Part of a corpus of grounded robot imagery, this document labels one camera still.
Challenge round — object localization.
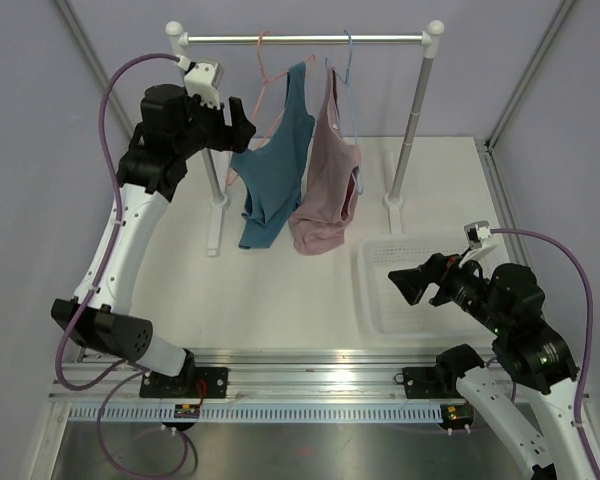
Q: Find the white slotted cable duct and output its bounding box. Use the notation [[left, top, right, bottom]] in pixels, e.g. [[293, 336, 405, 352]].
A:
[[68, 402, 473, 424]]

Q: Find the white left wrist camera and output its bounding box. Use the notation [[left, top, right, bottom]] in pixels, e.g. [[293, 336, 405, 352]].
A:
[[177, 55, 224, 110]]

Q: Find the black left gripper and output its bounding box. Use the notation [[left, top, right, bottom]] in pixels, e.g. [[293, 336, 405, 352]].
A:
[[173, 87, 255, 159]]

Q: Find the pink wire hanger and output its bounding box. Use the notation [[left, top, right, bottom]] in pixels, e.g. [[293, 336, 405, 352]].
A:
[[225, 30, 316, 186]]

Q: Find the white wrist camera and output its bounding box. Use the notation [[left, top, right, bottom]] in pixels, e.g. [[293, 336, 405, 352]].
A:
[[460, 220, 498, 266], [177, 55, 224, 110]]

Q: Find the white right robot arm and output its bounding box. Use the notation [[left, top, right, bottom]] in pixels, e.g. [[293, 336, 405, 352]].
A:
[[388, 253, 600, 479]]

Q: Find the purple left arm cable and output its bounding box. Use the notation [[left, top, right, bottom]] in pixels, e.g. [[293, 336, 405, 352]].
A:
[[53, 53, 201, 478]]

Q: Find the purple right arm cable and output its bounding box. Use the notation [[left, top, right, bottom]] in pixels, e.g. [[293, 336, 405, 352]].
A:
[[484, 227, 600, 480]]

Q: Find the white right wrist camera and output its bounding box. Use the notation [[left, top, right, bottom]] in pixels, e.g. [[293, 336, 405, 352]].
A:
[[460, 220, 498, 266]]

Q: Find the mauve pink tank top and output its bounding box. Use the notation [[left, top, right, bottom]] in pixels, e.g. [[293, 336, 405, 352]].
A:
[[288, 67, 362, 255]]

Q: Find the aluminium mounting rail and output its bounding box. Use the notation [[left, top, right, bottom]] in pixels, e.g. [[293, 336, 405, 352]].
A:
[[46, 346, 450, 403]]

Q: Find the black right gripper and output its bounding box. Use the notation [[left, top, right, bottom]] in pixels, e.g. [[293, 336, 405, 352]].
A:
[[388, 246, 508, 334]]

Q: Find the blue wire hanger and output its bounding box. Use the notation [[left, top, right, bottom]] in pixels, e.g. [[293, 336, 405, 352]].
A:
[[332, 29, 364, 195]]

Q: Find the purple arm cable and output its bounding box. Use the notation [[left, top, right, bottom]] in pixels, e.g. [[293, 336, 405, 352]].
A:
[[53, 53, 201, 478], [484, 227, 600, 480]]

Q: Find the white plastic perforated basket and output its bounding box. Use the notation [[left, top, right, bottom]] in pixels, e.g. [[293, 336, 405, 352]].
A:
[[357, 232, 493, 342]]

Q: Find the teal tank top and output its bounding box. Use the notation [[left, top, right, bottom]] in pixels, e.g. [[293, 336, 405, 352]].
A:
[[231, 62, 315, 250]]

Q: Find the white metal clothes rack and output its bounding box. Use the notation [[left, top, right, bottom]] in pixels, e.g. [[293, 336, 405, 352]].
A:
[[165, 20, 445, 234]]

